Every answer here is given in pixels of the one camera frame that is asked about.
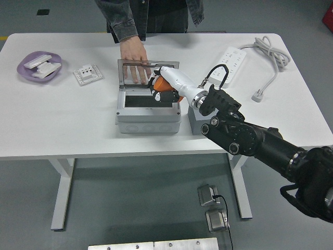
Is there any orange cylinder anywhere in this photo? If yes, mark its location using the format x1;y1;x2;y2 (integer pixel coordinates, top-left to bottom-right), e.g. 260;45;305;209
152;76;184;103

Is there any white power strip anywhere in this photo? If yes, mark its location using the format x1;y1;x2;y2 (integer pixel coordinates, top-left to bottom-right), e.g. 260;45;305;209
207;46;247;89

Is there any yellow floor tape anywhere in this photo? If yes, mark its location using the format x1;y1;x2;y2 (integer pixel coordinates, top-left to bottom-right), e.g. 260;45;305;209
0;31;109;41

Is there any grey power strip cord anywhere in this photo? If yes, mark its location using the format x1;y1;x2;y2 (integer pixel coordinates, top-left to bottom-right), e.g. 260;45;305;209
238;35;291;104

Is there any grey cube with round hole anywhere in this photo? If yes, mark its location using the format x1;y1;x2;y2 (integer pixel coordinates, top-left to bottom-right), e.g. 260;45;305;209
187;103;209;135

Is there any small white plastic part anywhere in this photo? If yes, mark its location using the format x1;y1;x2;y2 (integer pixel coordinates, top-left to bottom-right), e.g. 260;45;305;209
36;60;53;74

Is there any white wall socket panel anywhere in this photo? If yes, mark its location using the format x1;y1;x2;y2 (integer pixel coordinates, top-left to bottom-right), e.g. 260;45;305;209
72;64;104;87

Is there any grey junction box clear lid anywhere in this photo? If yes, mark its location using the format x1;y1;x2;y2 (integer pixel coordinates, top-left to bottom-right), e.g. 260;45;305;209
116;59;182;135

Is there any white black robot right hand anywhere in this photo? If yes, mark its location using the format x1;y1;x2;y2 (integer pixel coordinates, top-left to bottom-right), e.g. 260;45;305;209
147;66;201;103

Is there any white table leg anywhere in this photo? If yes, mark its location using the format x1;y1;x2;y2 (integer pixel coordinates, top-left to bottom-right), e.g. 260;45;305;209
226;152;253;221
48;157;76;231

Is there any metal foot pedal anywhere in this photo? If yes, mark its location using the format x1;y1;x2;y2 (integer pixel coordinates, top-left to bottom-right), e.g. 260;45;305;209
197;184;221;207
205;208;230;233

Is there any red object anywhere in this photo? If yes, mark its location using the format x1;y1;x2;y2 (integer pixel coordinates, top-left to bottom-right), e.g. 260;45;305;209
322;5;333;27

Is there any black pedal cable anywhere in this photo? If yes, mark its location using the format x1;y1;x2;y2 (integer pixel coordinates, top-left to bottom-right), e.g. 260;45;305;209
212;194;234;250

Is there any purple tray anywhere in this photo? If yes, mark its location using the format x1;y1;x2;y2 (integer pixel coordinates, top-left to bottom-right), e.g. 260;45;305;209
17;51;63;84

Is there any long white plastic bar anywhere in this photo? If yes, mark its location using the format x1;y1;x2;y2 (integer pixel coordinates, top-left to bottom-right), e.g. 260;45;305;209
24;54;52;70

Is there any silver metal plate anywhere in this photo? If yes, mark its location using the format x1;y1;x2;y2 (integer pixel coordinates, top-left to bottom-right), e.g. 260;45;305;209
87;241;155;250
153;237;219;250

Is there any wide white plastic part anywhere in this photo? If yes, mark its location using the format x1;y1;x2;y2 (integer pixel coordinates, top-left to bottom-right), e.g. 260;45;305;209
31;62;62;79

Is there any person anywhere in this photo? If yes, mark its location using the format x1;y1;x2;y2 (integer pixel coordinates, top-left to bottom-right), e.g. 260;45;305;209
94;0;205;84

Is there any person's hand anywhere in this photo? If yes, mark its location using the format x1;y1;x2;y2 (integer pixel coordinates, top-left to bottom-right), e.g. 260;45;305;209
120;36;149;84

